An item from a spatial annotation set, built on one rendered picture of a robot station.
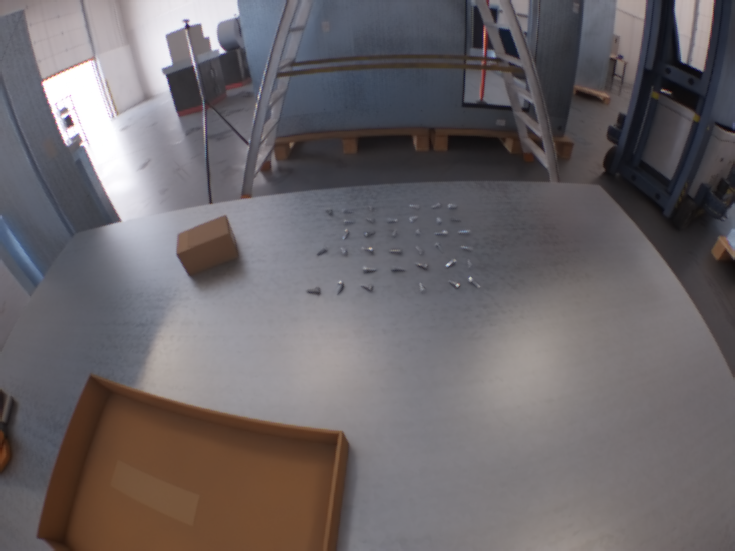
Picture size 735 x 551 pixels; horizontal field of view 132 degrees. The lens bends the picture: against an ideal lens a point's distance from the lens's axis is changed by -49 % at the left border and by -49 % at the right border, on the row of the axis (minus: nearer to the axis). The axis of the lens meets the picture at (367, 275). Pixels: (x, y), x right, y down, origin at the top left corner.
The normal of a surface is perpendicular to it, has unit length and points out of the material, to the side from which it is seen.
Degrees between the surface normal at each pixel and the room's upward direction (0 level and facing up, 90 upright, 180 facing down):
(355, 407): 0
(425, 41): 90
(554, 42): 90
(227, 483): 0
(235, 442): 0
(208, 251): 90
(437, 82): 90
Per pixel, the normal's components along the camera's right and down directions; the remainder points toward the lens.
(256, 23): -0.03, 0.72
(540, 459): -0.07, -0.69
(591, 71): -0.36, 0.69
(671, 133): -0.95, 0.26
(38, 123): 1.00, -0.03
